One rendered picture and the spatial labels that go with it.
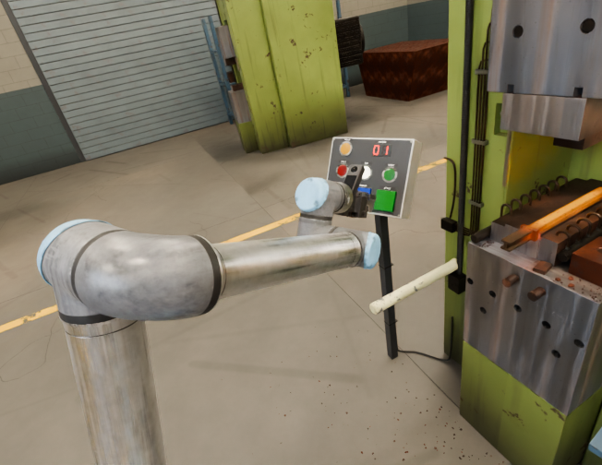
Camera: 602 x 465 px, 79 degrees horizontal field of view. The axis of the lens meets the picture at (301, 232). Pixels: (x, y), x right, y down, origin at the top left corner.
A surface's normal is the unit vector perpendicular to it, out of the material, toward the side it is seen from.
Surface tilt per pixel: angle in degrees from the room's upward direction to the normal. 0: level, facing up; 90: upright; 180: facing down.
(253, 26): 90
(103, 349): 82
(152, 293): 78
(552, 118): 90
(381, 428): 0
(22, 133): 90
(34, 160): 90
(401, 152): 60
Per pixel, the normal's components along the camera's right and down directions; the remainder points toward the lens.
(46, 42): 0.41, 0.39
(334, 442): -0.18, -0.85
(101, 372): 0.22, 0.28
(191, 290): 0.53, 0.20
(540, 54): -0.87, 0.37
